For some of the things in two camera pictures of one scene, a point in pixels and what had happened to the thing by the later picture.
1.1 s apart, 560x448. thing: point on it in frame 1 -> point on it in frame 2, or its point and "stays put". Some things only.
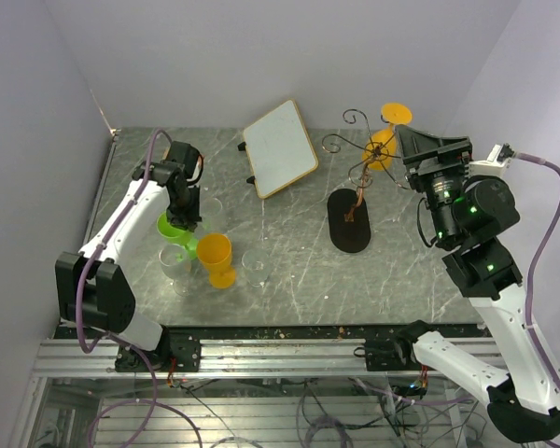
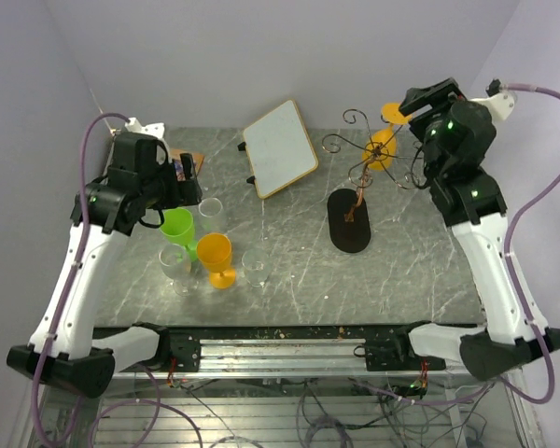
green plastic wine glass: x=177 y=235 stays put
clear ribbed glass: x=256 y=263 stays put
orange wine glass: x=379 y=148 stays put
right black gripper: x=414 y=143 -> x=441 y=96
